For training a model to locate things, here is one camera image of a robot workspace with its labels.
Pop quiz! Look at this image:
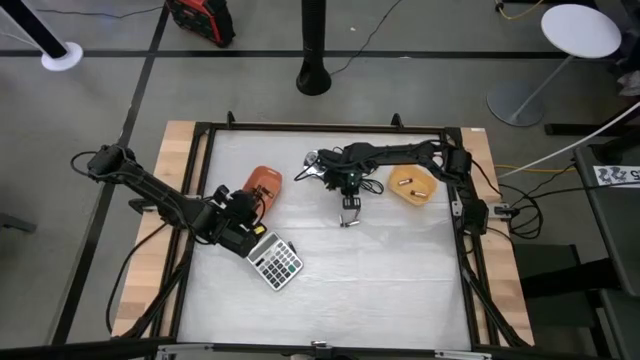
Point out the black floor cable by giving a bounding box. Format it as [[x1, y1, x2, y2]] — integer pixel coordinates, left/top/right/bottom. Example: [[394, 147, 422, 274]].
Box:
[[329, 0, 404, 77]]

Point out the yellow floor cable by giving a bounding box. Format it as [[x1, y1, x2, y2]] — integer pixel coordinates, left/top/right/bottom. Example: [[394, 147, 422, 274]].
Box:
[[493, 163, 576, 175]]

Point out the white plastic table sheet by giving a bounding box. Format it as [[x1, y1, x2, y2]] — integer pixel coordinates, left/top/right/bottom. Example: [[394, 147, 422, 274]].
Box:
[[177, 128, 474, 351]]

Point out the grey desk calculator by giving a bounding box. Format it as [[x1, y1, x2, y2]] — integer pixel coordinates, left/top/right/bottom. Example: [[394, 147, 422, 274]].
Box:
[[247, 231, 305, 292]]

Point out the white round side table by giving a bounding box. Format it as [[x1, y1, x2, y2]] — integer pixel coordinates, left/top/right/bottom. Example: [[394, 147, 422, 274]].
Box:
[[485, 3, 623, 128]]

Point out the black desk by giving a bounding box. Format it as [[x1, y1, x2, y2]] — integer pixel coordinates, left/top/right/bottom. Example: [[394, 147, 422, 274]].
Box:
[[572, 142, 640, 360]]

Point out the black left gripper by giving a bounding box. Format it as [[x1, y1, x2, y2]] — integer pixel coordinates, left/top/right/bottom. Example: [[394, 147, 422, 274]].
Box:
[[209, 183, 269, 260]]

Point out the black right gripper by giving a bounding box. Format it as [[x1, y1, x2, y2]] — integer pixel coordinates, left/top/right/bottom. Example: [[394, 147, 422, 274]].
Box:
[[327, 157, 374, 210]]

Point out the orange plastic bin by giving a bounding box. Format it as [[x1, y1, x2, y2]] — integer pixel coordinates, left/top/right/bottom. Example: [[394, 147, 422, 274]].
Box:
[[242, 165, 284, 214]]

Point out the black pole stand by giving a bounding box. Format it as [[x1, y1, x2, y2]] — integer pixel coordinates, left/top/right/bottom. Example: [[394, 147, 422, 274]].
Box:
[[295, 0, 333, 97]]

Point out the yellow plastic bin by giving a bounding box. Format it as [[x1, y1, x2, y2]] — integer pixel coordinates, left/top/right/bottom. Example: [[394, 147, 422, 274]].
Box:
[[387, 165, 439, 207]]

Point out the white printed paper sign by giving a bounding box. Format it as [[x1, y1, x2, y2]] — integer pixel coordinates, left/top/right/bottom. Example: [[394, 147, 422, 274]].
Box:
[[593, 164, 640, 189]]

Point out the red black bag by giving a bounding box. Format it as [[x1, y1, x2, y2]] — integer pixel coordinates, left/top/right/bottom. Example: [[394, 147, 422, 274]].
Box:
[[164, 0, 236, 49]]

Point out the black usb cable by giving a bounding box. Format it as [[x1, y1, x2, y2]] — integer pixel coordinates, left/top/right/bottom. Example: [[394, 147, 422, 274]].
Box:
[[293, 148, 385, 196]]

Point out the black post white base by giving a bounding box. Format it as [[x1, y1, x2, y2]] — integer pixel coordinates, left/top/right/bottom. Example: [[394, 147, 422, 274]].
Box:
[[0, 0, 84, 73]]

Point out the black metal table frame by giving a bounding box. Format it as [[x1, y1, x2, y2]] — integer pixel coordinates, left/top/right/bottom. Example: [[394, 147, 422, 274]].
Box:
[[149, 110, 534, 351]]

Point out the white cable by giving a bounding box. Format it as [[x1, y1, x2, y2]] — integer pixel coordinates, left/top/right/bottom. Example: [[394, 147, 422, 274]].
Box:
[[497, 99, 640, 179]]

